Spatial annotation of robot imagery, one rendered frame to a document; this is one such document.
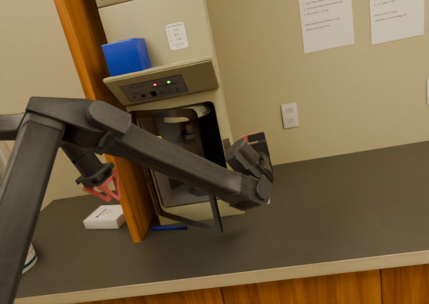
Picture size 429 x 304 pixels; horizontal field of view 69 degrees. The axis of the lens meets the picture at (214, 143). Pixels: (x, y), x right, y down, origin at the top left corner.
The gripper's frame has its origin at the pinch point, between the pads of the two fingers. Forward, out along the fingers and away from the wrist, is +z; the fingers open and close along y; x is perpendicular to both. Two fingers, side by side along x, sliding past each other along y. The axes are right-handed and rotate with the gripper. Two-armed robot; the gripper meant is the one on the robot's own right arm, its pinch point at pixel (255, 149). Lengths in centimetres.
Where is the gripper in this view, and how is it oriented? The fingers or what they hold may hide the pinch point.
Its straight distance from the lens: 94.1
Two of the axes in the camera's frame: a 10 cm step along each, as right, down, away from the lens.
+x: -9.6, 2.4, 1.4
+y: -2.8, -9.1, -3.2
